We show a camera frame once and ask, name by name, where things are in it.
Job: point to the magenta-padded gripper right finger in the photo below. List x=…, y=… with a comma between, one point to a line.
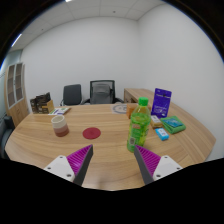
x=149, y=160

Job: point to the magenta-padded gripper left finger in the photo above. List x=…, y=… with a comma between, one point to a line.
x=79, y=160

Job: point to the green drink bottle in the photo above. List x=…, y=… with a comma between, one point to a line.
x=138, y=128

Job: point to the small light blue box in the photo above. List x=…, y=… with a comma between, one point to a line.
x=162, y=134

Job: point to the flat round red coaster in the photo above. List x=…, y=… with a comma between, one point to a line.
x=91, y=133

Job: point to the white and brown cup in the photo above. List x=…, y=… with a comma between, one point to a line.
x=60, y=126

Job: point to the tan box with white label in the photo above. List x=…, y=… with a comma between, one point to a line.
x=156, y=122

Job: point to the green folded cloth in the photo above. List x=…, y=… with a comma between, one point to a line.
x=176, y=129

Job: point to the blue flat packet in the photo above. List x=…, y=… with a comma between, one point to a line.
x=173, y=122

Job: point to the white printed leaflet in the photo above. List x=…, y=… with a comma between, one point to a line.
x=60, y=110

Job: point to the orange cardboard box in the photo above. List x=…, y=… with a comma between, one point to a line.
x=130, y=111

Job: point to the purple hanging package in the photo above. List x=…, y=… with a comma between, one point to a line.
x=161, y=101

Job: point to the brown cardboard box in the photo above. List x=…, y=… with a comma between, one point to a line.
x=49, y=107

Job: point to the dark grey padded office chair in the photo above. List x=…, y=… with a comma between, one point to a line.
x=72, y=94

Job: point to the wooden side desk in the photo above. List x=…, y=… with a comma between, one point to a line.
x=135, y=95

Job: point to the black mesh-back office chair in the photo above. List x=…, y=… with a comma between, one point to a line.
x=101, y=92

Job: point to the black leather armchair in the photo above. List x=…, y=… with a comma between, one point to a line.
x=6, y=133

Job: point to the wooden shelf unit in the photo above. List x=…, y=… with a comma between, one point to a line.
x=16, y=96

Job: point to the long ceiling light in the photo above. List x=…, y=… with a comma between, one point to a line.
x=16, y=40

